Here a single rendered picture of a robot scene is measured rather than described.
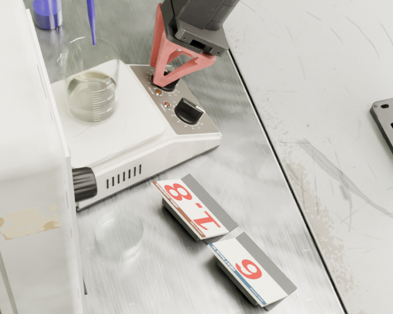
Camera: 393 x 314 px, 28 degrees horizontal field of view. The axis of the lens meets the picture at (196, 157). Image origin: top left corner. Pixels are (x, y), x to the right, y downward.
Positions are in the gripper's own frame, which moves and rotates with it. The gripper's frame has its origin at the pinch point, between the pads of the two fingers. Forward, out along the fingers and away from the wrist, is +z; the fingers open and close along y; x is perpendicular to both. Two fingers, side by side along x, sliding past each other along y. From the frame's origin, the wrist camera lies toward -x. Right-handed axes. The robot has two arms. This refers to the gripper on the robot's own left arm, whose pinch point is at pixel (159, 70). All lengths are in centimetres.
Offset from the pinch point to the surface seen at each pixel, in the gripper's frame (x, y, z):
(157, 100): 0.0, 4.1, 1.4
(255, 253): 13.2, 20.6, 5.2
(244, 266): 10.8, 23.3, 4.9
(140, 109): -2.9, 7.7, 1.0
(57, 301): -25, 56, -22
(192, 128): 4.3, 7.3, 1.2
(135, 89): -3.5, 4.8, 0.6
